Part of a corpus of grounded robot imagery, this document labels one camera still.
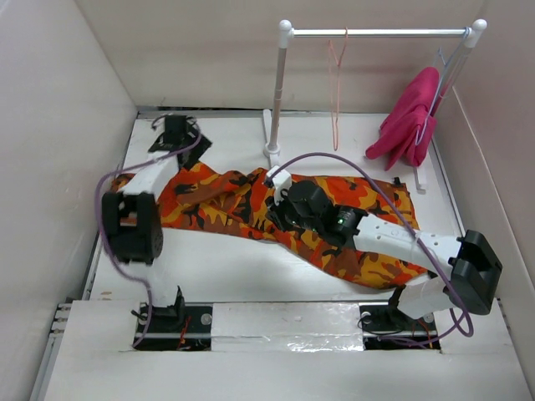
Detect orange camouflage trousers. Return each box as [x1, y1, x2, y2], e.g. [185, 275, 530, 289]
[158, 162, 426, 290]

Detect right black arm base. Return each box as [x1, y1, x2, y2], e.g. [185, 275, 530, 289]
[357, 291, 441, 350]

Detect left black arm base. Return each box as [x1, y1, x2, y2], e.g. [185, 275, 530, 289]
[130, 287, 213, 352]

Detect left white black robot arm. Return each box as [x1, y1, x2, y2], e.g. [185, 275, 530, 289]
[98, 114, 211, 332]

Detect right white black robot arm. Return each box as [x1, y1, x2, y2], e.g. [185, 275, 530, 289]
[267, 178, 502, 329]

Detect white metal clothes rack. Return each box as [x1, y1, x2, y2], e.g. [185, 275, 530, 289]
[262, 18, 488, 194]

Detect silver taped white panel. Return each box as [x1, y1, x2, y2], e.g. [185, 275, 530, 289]
[211, 302, 364, 353]

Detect magenta pink garment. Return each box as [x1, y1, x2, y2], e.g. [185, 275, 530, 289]
[365, 67, 440, 170]

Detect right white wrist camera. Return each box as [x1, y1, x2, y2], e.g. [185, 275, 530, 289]
[263, 165, 292, 198]

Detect pink wire hanger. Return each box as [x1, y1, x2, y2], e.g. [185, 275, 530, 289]
[328, 28, 349, 151]

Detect light blue wire hanger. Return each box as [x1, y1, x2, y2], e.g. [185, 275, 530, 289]
[415, 27, 471, 145]

